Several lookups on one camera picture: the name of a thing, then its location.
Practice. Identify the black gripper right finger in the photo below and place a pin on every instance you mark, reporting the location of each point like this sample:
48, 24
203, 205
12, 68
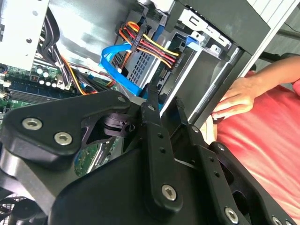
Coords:
211, 168

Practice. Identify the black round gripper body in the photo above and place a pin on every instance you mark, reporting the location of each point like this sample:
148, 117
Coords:
105, 192

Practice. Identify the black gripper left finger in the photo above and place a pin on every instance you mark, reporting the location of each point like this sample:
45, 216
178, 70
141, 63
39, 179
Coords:
58, 117

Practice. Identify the person's right hand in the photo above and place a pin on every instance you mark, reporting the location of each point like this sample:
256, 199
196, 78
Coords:
239, 96

